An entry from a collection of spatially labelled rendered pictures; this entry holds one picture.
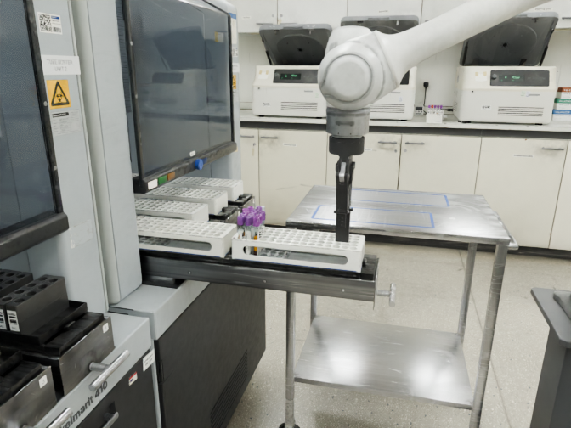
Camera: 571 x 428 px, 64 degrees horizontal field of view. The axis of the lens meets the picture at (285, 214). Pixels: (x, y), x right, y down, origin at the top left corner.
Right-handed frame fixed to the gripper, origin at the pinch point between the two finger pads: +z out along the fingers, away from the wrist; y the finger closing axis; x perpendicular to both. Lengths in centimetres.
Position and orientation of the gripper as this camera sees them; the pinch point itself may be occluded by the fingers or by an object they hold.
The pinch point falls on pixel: (342, 226)
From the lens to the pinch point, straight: 104.0
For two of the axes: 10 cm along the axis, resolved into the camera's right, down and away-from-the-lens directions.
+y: -2.4, 2.9, -9.3
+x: 9.7, 0.8, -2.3
